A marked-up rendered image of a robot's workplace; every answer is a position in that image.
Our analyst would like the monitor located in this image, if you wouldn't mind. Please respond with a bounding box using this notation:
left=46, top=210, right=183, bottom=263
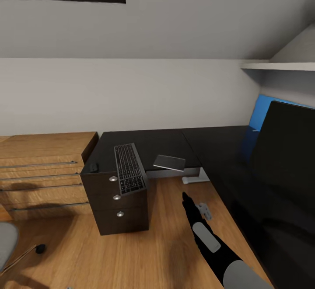
left=246, top=101, right=315, bottom=242

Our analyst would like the notebook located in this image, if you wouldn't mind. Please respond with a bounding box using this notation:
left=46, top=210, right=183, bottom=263
left=153, top=155, right=185, bottom=171

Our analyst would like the keyboard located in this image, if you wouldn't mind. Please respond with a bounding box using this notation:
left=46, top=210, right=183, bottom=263
left=114, top=143, right=151, bottom=196

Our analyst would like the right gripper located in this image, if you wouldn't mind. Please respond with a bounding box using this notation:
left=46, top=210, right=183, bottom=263
left=182, top=192, right=201, bottom=220

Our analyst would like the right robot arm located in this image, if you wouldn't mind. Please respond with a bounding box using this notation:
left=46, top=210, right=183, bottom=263
left=182, top=192, right=274, bottom=289

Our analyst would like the mouse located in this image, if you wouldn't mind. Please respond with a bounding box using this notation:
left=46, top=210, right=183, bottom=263
left=88, top=163, right=98, bottom=172

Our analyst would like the swivel chair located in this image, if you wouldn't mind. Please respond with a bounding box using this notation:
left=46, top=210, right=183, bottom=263
left=0, top=221, right=46, bottom=278

